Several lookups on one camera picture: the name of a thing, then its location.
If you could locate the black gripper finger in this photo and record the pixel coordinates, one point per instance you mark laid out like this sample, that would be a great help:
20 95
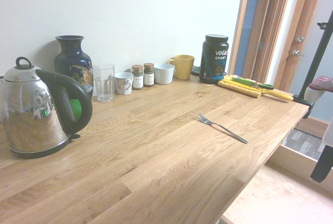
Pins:
322 164

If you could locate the wooden door frame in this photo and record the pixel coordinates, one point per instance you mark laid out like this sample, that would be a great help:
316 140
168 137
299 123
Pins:
262 13

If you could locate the black Vega protein tub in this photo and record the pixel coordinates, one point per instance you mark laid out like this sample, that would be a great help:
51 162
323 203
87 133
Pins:
214 60

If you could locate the small patterned white cup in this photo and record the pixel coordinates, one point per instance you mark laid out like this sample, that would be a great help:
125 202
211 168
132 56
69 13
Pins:
124 84

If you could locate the black flat device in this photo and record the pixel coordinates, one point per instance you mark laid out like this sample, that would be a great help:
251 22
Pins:
195 71

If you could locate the silver door lock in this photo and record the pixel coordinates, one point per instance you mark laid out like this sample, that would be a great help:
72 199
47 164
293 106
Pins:
300 39

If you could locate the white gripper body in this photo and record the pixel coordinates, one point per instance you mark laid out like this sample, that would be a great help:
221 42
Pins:
330 134

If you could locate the clear glass tumbler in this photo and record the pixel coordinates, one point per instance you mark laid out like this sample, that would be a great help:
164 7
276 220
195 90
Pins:
103 83

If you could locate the silver metal fork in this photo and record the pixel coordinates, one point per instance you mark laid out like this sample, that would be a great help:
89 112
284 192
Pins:
204 120

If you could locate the stainless steel electric kettle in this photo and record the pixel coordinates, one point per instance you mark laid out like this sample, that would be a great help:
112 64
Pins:
28 109

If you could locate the black kettle base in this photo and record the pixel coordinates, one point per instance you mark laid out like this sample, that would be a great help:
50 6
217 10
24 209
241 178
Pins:
62 144

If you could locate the dark blue painted vase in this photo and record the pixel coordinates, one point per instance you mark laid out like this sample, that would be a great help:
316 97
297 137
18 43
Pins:
72 60

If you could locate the metal door hinge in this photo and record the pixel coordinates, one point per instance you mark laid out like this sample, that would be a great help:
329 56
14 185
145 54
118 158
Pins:
261 45

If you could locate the white ceramic mug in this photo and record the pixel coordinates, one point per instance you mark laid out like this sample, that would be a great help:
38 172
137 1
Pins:
164 74

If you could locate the yellow ceramic mug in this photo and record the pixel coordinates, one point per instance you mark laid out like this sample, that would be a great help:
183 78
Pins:
184 66

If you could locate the yellow folded cloth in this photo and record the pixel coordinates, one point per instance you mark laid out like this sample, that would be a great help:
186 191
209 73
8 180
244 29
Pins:
239 87

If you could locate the open wooden drawer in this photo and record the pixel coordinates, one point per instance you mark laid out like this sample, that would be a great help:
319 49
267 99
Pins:
283 192

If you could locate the red and white wrist camera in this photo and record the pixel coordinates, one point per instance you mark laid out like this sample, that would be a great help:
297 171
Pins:
317 88

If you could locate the spice jar brown lid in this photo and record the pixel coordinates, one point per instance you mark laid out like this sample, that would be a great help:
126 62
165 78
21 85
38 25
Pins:
148 76
137 78

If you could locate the black camera stand with clamp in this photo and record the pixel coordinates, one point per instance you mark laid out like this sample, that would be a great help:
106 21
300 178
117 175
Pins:
316 57

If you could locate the wooden door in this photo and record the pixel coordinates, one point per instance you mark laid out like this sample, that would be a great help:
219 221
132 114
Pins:
299 13

